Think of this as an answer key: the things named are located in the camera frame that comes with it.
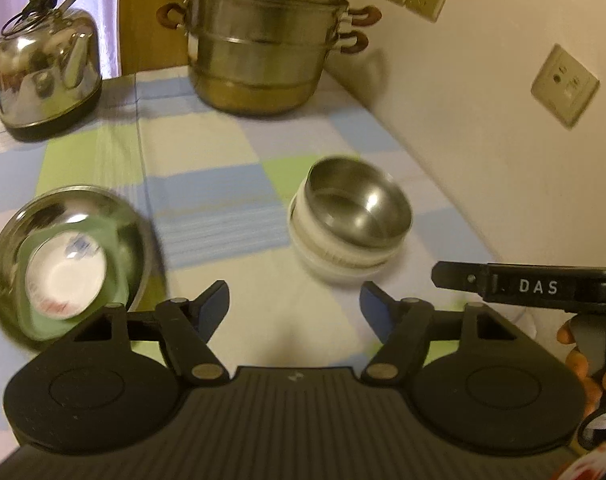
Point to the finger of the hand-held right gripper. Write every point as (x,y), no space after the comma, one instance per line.
(460,276)

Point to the cream cylindrical bowl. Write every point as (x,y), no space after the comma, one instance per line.
(297,220)

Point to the brown wooden door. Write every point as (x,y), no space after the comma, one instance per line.
(148,20)

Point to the white ceramic bowl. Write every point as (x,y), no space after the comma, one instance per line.
(333,275)

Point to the green square plate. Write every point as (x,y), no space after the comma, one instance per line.
(114,240)

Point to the white round lid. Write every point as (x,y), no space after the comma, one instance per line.
(63,275)

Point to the checkered tablecloth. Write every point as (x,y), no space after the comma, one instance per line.
(208,160)

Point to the large steel bowl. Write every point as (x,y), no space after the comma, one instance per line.
(133,230)

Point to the stainless steel bowl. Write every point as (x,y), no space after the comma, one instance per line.
(363,210)

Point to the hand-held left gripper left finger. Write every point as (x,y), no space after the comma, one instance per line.
(218,306)

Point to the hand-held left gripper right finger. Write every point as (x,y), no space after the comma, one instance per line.
(375,306)

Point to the person's right hand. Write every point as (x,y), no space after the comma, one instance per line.
(578,360)

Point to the stainless steel steamer pot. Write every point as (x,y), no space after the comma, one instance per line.
(258,60)

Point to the stainless steel kettle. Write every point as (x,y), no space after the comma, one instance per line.
(43,75)

